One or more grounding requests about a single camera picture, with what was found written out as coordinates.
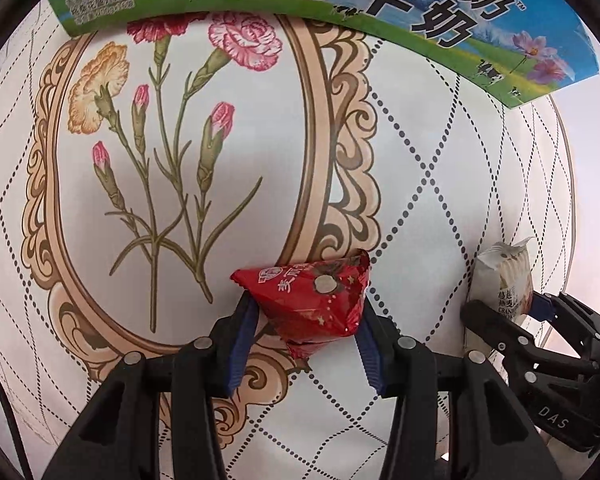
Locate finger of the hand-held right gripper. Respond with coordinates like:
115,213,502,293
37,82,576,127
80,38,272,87
460,300,597,387
529,292,600,362

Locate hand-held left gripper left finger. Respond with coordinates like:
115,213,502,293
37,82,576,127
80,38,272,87
40,292,261,480

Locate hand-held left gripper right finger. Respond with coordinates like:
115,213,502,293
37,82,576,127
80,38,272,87
355,305,549,480

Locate white snack packet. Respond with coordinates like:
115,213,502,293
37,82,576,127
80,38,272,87
472,237,535,331

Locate red triangular snack packet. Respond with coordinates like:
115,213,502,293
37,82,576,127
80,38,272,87
230,249,371,359

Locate floral printed tablecloth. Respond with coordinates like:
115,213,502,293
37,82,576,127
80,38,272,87
0,0,581,480

